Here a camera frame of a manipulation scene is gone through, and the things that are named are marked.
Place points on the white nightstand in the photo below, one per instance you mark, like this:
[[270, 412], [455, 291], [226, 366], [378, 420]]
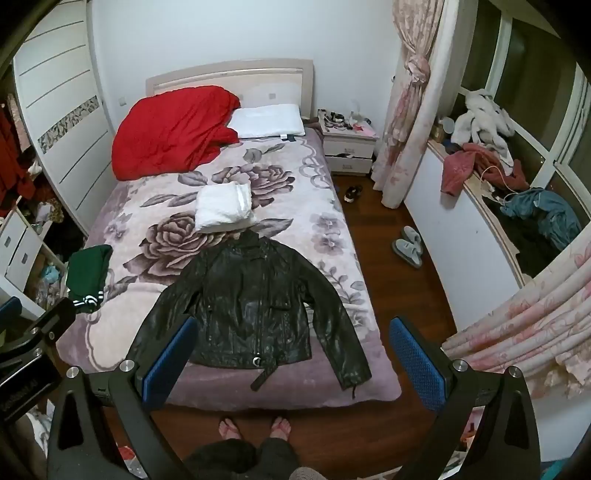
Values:
[[351, 150]]

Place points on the white bed headboard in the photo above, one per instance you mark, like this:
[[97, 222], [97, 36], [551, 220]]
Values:
[[258, 76]]

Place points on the person's foot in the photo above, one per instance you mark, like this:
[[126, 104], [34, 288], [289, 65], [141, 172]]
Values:
[[229, 430], [280, 428]]

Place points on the white drawer unit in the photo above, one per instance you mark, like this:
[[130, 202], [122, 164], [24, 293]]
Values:
[[16, 258]]

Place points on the tied pink floral curtain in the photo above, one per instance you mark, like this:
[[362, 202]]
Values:
[[411, 115]]

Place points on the white window bench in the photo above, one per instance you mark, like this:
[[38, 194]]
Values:
[[443, 240]]

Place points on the person's right foot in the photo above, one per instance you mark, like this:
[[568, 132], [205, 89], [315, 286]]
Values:
[[280, 428]]

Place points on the dark cloth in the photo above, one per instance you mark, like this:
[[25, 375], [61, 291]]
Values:
[[526, 249]]

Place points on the white wardrobe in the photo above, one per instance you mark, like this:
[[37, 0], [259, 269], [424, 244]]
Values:
[[60, 120]]

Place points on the green garment with striped cuffs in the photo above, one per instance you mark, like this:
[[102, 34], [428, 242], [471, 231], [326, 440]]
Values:
[[87, 272]]

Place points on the dark shoe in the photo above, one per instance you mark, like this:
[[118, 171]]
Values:
[[357, 190], [349, 195]]

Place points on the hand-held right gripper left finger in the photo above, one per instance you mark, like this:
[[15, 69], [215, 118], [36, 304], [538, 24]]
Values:
[[171, 364]]

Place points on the folded white fluffy cloth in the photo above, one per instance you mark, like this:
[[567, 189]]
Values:
[[224, 207]]

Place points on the loose pink floral curtain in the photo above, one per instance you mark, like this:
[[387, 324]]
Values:
[[521, 318]]

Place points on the pink item on nightstand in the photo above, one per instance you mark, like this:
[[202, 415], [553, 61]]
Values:
[[367, 129]]

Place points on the black and white nightstand clutter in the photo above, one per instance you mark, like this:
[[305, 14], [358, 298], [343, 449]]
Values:
[[333, 119]]

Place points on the pink red garment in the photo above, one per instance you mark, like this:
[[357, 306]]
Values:
[[459, 168]]

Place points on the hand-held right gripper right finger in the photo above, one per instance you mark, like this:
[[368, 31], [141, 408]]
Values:
[[418, 364]]

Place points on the red duvet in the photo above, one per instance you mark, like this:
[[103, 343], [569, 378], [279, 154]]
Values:
[[171, 129]]

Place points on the white fluffy garment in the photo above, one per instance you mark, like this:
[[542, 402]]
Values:
[[482, 117]]

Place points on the teal garment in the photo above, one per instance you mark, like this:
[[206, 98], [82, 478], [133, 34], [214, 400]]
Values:
[[547, 210]]

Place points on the floral bed blanket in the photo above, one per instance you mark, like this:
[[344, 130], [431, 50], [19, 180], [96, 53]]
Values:
[[295, 194]]

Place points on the black leather jacket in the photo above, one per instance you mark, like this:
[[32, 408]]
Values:
[[249, 295]]

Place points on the person's left foot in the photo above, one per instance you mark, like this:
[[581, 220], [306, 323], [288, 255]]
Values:
[[229, 430]]

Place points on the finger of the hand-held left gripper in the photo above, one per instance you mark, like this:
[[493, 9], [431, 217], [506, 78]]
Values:
[[9, 308], [46, 327]]

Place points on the white cup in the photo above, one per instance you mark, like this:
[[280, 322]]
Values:
[[447, 127]]

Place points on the white pillow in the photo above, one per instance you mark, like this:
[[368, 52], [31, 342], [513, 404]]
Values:
[[268, 120]]

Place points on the hanging red clothes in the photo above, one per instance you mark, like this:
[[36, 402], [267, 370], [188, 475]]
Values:
[[14, 157]]

